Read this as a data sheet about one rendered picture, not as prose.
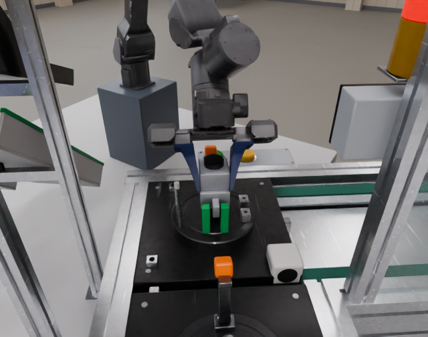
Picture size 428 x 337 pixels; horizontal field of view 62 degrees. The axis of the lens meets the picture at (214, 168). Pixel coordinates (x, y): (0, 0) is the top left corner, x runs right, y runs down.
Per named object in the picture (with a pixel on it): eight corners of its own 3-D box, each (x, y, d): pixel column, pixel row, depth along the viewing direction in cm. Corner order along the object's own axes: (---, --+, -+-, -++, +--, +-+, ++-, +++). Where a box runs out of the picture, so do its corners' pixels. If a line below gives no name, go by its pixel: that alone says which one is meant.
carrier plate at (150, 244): (148, 190, 70) (148, 181, 69) (269, 185, 71) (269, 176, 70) (134, 293, 50) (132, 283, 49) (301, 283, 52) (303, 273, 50)
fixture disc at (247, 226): (172, 196, 65) (172, 188, 64) (248, 194, 66) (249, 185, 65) (170, 254, 54) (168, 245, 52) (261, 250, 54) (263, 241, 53)
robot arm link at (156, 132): (150, 96, 57) (145, 84, 50) (266, 93, 58) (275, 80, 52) (152, 148, 56) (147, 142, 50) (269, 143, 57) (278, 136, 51)
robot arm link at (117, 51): (114, 60, 85) (110, 33, 82) (149, 55, 89) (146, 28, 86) (122, 68, 81) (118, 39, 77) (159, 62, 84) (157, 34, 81)
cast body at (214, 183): (199, 184, 59) (198, 148, 55) (225, 183, 59) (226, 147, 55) (201, 218, 52) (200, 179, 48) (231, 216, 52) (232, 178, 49)
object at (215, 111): (192, 93, 52) (192, 79, 45) (241, 92, 53) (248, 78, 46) (194, 134, 52) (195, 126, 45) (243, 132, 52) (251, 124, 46)
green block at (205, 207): (202, 229, 55) (201, 203, 53) (209, 228, 55) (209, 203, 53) (202, 234, 54) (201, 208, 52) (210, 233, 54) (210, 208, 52)
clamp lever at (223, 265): (215, 315, 42) (213, 255, 41) (232, 314, 42) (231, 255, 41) (217, 335, 39) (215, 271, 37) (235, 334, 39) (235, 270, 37)
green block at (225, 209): (220, 227, 56) (220, 202, 53) (227, 227, 56) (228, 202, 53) (221, 233, 55) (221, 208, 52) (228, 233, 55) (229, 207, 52)
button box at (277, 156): (198, 172, 84) (197, 150, 81) (285, 169, 85) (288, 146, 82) (199, 190, 78) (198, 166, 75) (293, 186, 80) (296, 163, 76)
